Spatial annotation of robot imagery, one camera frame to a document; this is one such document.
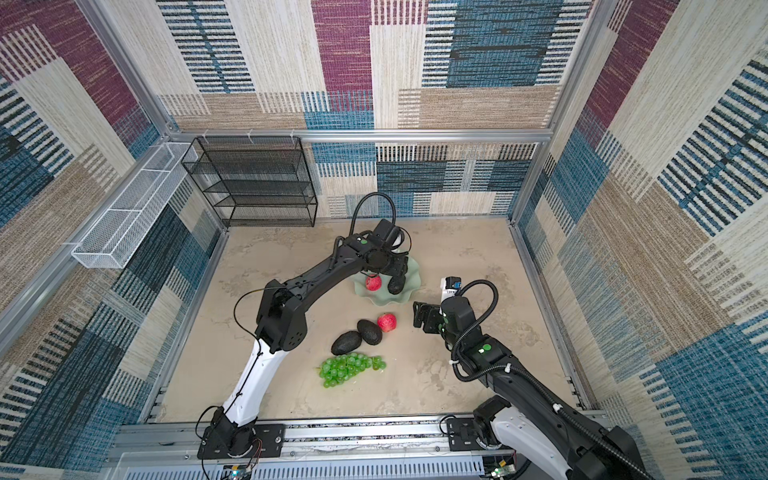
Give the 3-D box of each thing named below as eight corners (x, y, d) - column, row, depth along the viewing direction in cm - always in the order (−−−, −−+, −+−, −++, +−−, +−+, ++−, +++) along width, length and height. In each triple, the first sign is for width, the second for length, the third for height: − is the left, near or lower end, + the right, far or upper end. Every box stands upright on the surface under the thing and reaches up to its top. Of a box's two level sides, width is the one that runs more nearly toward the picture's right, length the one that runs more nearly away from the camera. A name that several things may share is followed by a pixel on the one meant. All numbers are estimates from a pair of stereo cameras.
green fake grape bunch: (324, 390, 82) (321, 384, 79) (320, 368, 86) (317, 362, 82) (385, 368, 86) (384, 362, 82) (378, 348, 90) (377, 342, 86)
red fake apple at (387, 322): (386, 335, 90) (386, 331, 88) (375, 323, 93) (375, 318, 91) (399, 325, 93) (399, 321, 90) (388, 313, 95) (388, 309, 93)
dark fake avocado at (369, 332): (353, 333, 91) (352, 328, 88) (364, 321, 94) (363, 315, 91) (375, 349, 88) (374, 343, 85) (385, 335, 91) (385, 330, 88)
